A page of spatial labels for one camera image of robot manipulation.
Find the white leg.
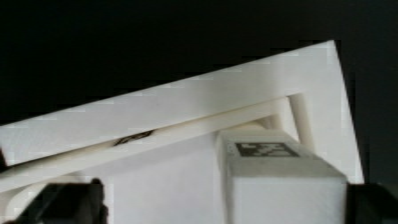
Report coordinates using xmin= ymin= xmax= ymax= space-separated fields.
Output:
xmin=218 ymin=130 xmax=348 ymax=224

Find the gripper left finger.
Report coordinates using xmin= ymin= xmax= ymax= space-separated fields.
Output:
xmin=16 ymin=178 xmax=106 ymax=224

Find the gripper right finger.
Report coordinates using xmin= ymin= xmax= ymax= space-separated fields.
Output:
xmin=344 ymin=184 xmax=398 ymax=224

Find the white square tabletop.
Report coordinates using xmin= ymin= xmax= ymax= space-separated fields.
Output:
xmin=0 ymin=42 xmax=364 ymax=224

